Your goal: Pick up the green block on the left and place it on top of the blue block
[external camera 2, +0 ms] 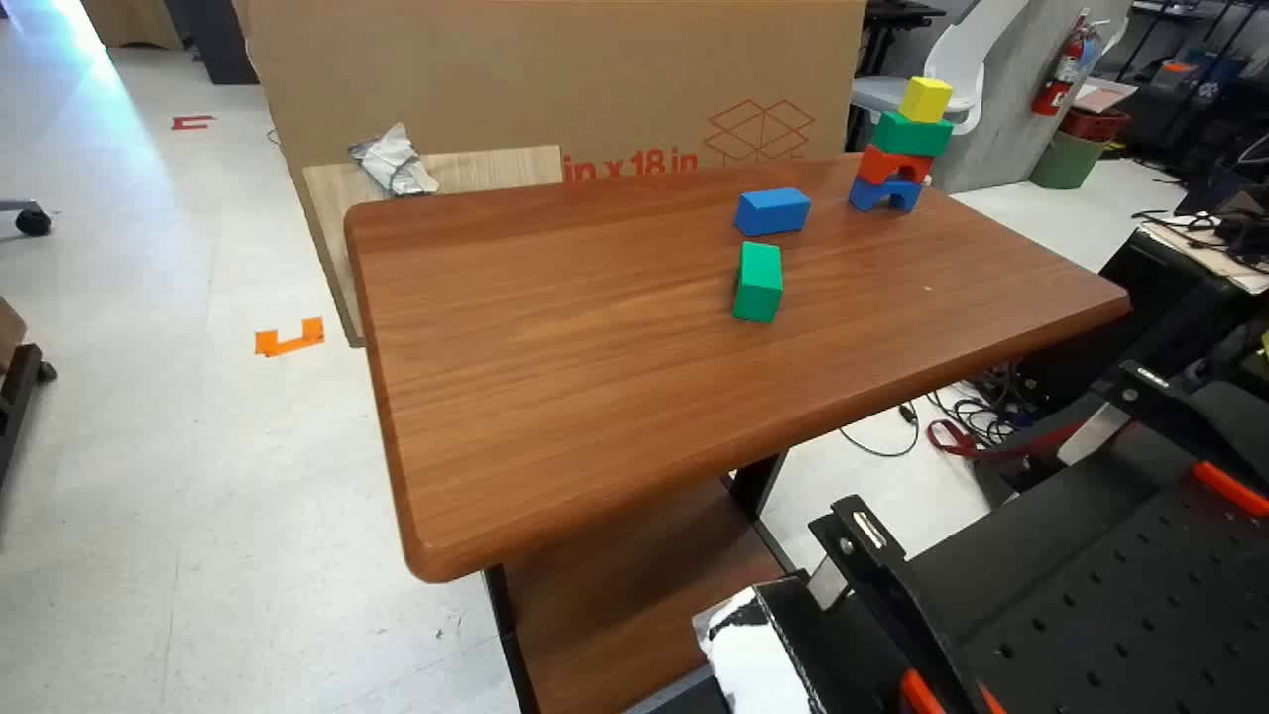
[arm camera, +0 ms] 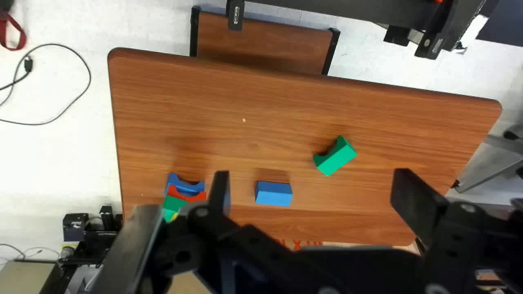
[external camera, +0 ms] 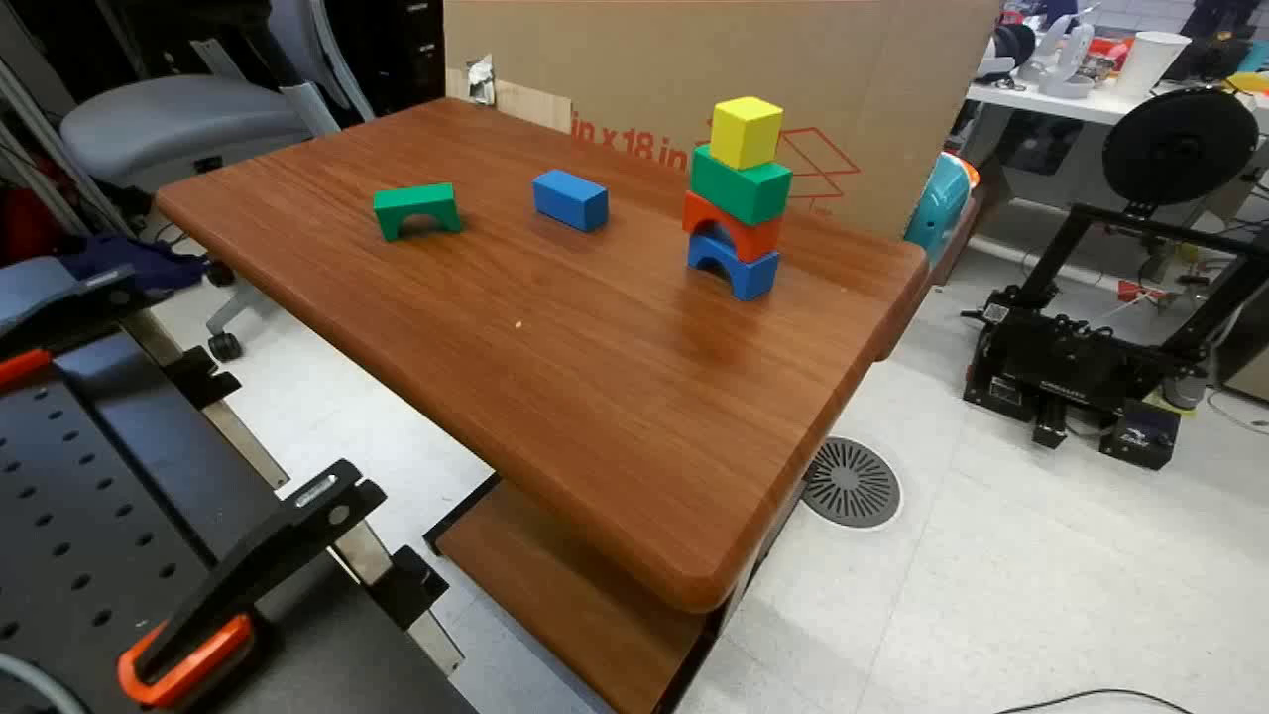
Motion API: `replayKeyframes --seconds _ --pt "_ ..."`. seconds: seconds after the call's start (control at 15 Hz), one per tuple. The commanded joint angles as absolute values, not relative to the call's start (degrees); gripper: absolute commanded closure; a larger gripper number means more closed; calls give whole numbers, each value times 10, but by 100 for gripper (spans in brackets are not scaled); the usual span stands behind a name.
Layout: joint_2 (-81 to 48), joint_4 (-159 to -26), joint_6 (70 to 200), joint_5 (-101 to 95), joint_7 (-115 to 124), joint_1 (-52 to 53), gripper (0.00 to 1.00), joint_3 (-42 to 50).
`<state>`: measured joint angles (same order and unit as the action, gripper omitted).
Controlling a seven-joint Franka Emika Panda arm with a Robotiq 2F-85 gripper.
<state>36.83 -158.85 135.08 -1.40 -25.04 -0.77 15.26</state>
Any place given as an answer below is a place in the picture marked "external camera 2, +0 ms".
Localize cables on floor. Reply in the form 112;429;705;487
836;381;1028;465

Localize cluttered side workbench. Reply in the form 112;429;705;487
1132;133;1269;302

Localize blue rectangular foam block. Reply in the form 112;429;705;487
735;182;819;241

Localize green rectangular foam block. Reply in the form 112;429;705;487
731;237;788;331

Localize large brown cardboard box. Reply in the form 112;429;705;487
234;0;874;190

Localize red fire extinguisher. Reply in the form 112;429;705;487
1028;14;1112;118

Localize black caster wheel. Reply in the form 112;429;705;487
0;199;57;241

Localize green bucket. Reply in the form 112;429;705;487
1028;133;1108;196

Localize yellow foam block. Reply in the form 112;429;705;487
901;76;958;129

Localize blue arch foam block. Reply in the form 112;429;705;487
844;170;930;220

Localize black furniture foot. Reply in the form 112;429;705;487
0;299;61;483

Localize green foam block in stack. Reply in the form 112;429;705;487
868;108;958;162

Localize crumpled white grey cloth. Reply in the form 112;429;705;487
344;118;439;199

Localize white chair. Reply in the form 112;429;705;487
849;0;1036;138

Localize wooden table leg panel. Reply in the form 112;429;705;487
486;451;795;714

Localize orange arch foam block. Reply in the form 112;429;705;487
852;138;935;190

